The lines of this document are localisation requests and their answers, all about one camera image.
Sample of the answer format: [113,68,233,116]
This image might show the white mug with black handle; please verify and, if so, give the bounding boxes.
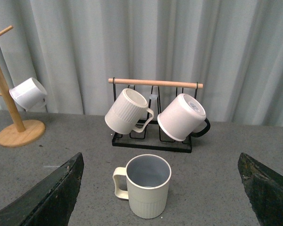
[157,93,210,141]

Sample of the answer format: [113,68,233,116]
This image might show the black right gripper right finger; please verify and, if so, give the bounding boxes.
[238,153,283,226]

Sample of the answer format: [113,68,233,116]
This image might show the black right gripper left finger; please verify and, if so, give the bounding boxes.
[0,153,84,226]

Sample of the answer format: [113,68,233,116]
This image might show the black wire mug rack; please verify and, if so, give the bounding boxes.
[108,78,204,153]

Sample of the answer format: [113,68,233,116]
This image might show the wooden mug tree stand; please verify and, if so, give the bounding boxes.
[0,25,46,148]

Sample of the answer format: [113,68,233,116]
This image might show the white mug on tree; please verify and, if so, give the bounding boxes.
[9,77,48,111]

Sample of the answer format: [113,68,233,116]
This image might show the cream ribbed mug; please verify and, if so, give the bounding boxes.
[105,88,154,135]
[113,154,172,219]

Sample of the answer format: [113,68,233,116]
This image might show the cream ribbed mug on rack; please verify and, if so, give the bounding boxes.
[105,88,154,135]

